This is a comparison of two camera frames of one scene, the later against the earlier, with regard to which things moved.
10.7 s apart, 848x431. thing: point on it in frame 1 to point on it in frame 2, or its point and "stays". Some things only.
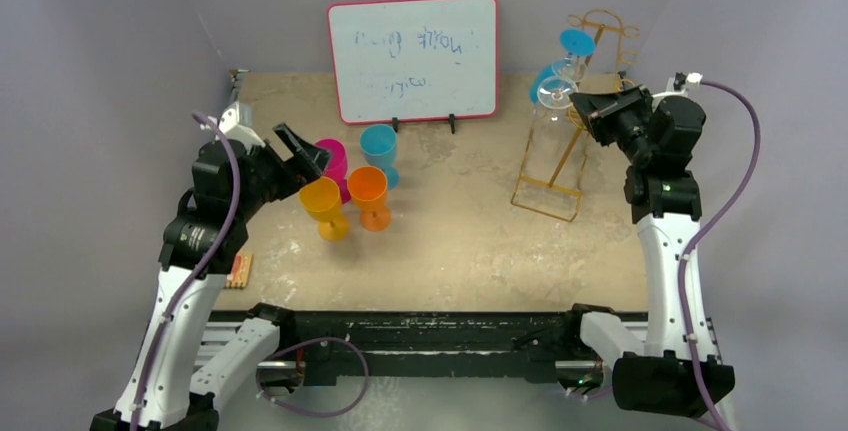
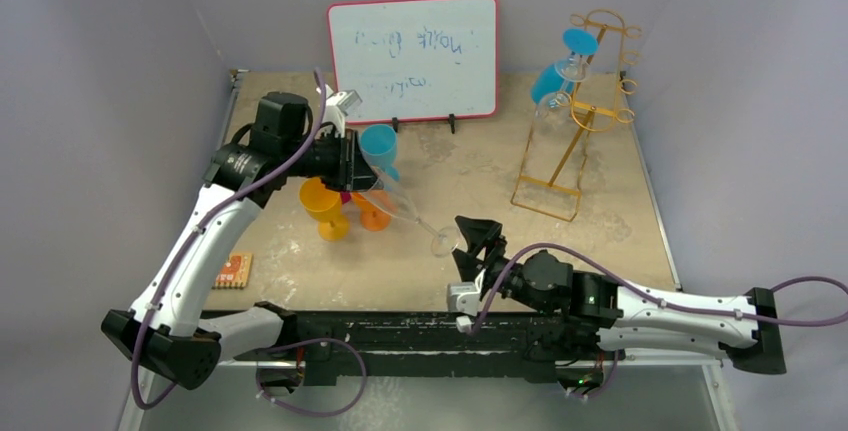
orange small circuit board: [238, 277] stays
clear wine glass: [555, 126] to [388, 195]
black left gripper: [293, 175] to [353, 171]
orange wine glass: [368, 187] stays
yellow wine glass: [320, 199] stays
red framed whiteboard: [416, 58] stays
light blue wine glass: [379, 145] stays
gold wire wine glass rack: [552, 175] stays
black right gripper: [607, 116] to [488, 258]
